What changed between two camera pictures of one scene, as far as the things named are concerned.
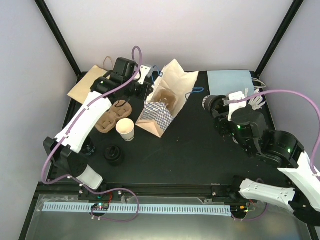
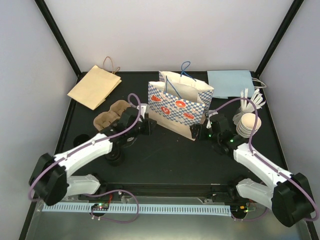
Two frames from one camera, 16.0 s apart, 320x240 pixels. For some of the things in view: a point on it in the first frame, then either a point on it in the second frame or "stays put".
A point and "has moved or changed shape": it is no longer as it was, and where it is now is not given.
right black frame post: [285, 24] stays put
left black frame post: [60, 39] stays put
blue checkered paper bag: [168, 94] has moved or changed shape
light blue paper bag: [223, 82] stays put
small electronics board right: [238, 211] stays put
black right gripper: [219, 120] -> [201, 136]
